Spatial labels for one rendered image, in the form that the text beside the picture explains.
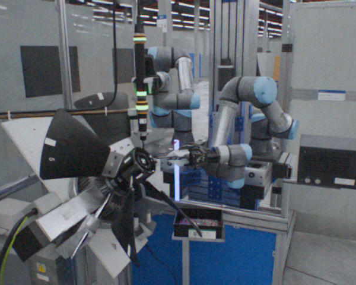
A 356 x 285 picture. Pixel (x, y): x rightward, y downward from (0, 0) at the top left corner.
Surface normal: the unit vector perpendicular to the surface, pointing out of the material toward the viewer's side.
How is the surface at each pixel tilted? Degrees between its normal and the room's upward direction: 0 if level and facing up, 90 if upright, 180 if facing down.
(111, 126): 51
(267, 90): 86
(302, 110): 90
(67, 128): 73
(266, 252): 90
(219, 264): 90
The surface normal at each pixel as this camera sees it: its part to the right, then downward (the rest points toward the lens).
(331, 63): -0.37, 0.24
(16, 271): 0.93, 0.09
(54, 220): 0.70, -0.55
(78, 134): 0.69, -0.06
